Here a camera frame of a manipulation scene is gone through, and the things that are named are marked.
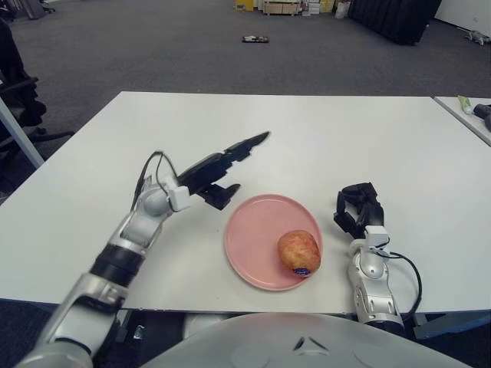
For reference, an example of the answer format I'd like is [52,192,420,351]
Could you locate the grey quadruped robot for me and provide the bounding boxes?
[463,30,489,45]

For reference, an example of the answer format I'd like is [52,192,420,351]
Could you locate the stacked white boxes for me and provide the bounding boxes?
[299,0,337,17]

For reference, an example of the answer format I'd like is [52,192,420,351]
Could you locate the white side table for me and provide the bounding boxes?
[433,95,491,146]

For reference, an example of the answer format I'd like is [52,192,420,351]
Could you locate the red yellow apple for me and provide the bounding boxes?
[277,228,321,278]

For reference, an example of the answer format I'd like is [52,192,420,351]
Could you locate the wooden pallet crate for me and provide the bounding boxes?
[262,0,301,17]

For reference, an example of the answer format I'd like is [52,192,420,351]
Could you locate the black office chair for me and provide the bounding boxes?
[0,17,76,173]

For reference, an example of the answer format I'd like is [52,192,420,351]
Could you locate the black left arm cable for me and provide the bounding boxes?
[132,150,181,212]

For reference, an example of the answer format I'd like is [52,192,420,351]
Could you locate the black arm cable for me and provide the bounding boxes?
[385,251,422,321]
[132,150,181,212]

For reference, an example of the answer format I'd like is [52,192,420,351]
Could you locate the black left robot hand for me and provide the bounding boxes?
[176,130,272,211]

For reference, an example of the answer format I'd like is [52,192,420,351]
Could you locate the grey robot torso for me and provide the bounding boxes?
[143,312,491,368]

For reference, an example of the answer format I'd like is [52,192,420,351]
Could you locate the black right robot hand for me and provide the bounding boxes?
[332,182,386,241]

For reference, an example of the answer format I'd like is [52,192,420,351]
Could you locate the pink round plate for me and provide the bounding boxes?
[223,194,323,291]

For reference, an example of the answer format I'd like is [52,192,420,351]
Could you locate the black curtain partition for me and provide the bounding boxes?
[347,0,443,47]

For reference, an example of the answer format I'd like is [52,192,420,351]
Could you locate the grey desk leg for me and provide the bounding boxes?
[0,97,45,169]

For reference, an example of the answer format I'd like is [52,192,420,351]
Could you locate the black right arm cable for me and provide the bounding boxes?
[385,251,422,321]

